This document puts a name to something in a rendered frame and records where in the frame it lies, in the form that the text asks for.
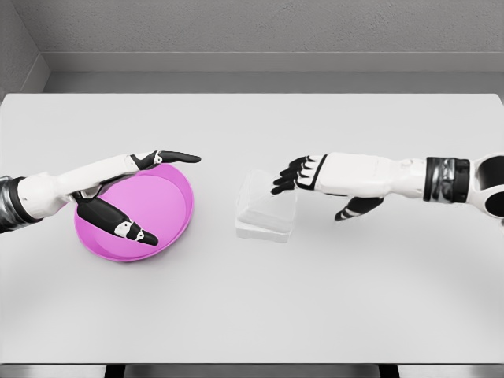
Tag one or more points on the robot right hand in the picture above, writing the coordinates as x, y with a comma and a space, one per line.
346, 175

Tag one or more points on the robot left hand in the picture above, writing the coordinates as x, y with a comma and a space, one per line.
98, 173

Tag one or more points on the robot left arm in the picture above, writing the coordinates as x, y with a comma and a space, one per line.
29, 197

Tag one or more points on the clear plastic egg box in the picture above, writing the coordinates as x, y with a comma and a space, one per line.
264, 212

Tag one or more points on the pink round plate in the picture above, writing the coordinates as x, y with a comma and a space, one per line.
157, 204

